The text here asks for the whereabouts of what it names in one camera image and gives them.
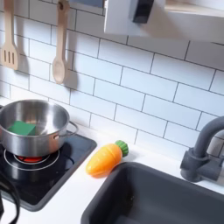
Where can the grey tap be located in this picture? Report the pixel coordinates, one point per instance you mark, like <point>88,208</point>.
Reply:
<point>198,163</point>

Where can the slotted wooden spatula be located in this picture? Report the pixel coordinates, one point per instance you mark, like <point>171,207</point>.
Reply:
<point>8,55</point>

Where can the wooden spoon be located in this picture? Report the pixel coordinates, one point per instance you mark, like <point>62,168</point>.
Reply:
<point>59,68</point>

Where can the green block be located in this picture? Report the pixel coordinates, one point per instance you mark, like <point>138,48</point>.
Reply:
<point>22,128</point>

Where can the orange toy carrot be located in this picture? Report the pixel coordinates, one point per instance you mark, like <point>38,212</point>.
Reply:
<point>103,160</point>

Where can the black stove cooktop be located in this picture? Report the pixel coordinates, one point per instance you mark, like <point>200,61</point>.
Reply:
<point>43,180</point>

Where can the white wall cabinet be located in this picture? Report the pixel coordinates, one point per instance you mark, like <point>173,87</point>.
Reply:
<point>180,23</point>

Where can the dark grey sink basin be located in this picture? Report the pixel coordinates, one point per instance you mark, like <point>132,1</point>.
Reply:
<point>151,195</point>

